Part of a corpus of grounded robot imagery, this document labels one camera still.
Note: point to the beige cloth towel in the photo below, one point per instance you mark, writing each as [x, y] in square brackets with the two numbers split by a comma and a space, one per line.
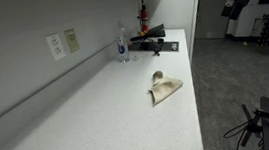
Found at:
[162, 88]

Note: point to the clear plastic wrapper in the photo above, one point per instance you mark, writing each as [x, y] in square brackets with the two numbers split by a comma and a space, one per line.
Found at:
[135, 57]

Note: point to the clear plastic water bottle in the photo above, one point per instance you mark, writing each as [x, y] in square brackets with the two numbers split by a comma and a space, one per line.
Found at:
[122, 47]

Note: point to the black glass cooktop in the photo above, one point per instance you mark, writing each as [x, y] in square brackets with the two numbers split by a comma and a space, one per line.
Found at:
[168, 45]

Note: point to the red fire extinguisher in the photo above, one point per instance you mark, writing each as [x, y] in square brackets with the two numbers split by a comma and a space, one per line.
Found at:
[143, 18]

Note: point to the black tripod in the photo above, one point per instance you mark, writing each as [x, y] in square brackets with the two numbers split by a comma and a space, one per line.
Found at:
[249, 126]

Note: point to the black camera clamp mount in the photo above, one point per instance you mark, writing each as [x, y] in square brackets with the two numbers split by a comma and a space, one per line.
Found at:
[157, 46]

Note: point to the beige wall switch plate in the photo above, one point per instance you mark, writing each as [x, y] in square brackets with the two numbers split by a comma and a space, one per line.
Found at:
[72, 40]

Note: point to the white wall power outlet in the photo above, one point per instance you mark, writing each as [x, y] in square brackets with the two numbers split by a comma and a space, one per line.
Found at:
[56, 47]

